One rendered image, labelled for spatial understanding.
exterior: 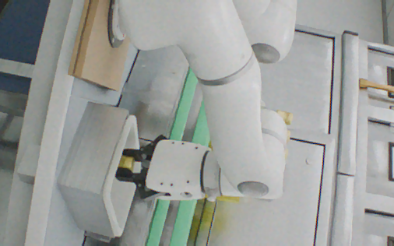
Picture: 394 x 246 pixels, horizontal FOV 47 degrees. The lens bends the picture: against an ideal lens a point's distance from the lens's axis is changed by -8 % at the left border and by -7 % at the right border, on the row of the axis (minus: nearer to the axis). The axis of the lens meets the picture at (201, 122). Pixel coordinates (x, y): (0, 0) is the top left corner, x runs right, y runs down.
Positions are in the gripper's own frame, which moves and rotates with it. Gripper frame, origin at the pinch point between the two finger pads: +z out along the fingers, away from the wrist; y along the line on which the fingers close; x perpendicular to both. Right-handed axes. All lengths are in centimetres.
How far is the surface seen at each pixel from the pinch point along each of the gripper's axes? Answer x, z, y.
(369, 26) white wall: -363, -73, 431
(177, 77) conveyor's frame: -10.8, 0.5, 30.3
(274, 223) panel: -46, -22, 12
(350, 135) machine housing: -51, -41, 45
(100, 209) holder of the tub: 0.2, 2.2, -9.7
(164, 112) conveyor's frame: -10.9, 0.9, 20.1
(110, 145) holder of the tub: 7.3, 0.4, -0.7
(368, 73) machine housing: -56, -47, 74
